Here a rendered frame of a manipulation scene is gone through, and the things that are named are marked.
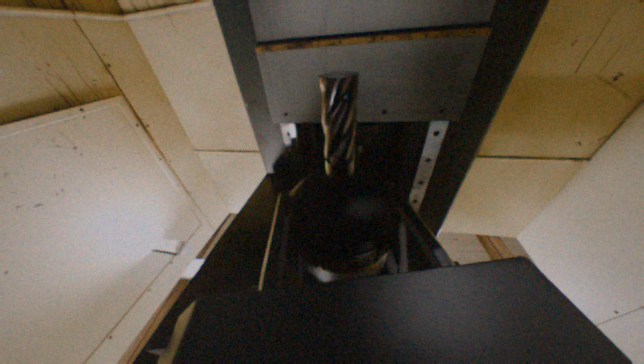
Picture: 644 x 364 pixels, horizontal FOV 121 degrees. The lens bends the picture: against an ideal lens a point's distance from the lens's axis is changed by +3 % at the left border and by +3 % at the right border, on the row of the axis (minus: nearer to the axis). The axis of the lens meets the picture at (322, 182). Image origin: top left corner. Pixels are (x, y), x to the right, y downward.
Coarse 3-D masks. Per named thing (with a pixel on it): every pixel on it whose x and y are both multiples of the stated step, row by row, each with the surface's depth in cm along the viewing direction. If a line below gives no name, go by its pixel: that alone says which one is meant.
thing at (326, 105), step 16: (320, 80) 5; (336, 80) 5; (352, 80) 5; (336, 96) 5; (352, 96) 5; (336, 112) 6; (352, 112) 6; (336, 128) 6; (352, 128) 6; (336, 144) 6; (352, 144) 6; (336, 160) 7; (352, 160) 7; (336, 176) 7; (352, 176) 7; (336, 192) 8; (352, 192) 8
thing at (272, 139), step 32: (224, 0) 42; (512, 0) 34; (544, 0) 33; (224, 32) 46; (512, 32) 37; (256, 64) 49; (480, 64) 41; (512, 64) 40; (256, 96) 54; (480, 96) 44; (256, 128) 60; (288, 128) 54; (320, 128) 63; (384, 128) 61; (416, 128) 51; (448, 128) 50; (480, 128) 49; (288, 160) 61; (320, 160) 68; (384, 160) 68; (416, 160) 56; (448, 160) 55; (416, 192) 60; (448, 192) 62
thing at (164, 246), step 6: (144, 240) 88; (150, 240) 88; (156, 240) 87; (162, 240) 87; (168, 240) 87; (144, 246) 88; (150, 246) 87; (156, 246) 86; (162, 246) 85; (168, 246) 85; (174, 246) 84; (180, 246) 83; (186, 246) 86; (162, 252) 92; (168, 252) 90; (174, 252) 89; (180, 252) 83; (186, 252) 86
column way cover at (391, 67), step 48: (288, 0) 37; (336, 0) 36; (384, 0) 34; (432, 0) 33; (480, 0) 32; (288, 48) 41; (336, 48) 40; (384, 48) 38; (432, 48) 37; (480, 48) 36; (288, 96) 48; (384, 96) 44; (432, 96) 42
